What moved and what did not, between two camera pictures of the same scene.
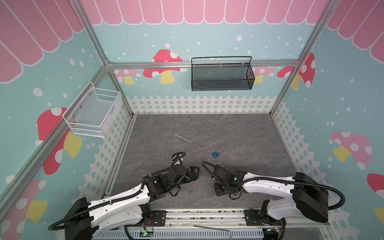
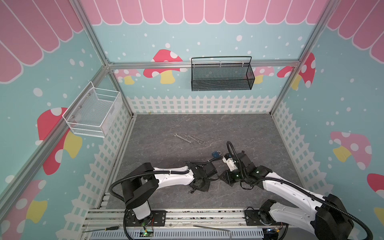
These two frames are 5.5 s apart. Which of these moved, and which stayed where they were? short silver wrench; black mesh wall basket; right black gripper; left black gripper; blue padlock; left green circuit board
Moved: right black gripper; left black gripper
Stayed: blue padlock; black mesh wall basket; left green circuit board; short silver wrench
